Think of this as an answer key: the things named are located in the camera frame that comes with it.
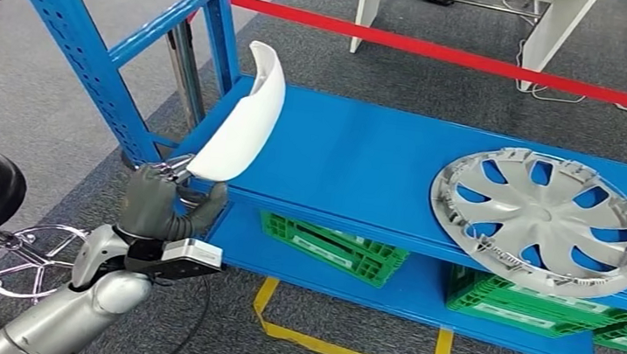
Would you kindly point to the white desk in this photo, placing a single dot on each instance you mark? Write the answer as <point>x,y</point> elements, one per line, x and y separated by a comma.
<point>556,32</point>

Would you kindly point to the blue metal shelf rack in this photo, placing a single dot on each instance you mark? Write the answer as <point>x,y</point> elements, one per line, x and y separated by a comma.
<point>66,39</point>

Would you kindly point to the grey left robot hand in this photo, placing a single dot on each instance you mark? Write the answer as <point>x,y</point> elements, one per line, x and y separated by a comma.
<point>147,205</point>

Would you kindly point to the chrome stanchion pole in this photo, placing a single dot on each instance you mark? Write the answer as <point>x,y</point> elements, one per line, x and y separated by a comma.
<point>188,69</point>

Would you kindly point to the red barrier tape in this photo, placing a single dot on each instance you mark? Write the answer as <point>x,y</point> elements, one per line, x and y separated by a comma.
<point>449,53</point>

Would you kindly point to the yellow floor tape frame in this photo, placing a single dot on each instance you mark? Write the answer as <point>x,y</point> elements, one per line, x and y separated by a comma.
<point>330,349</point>

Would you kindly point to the silver wheel hubcap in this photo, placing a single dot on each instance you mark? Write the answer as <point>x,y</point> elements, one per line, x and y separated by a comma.
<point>542,220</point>

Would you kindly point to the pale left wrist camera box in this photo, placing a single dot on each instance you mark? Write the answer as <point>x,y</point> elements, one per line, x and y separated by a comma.
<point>188,256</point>

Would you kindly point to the white curved plastic part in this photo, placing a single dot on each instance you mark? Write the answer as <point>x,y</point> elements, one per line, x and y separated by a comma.
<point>243,127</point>

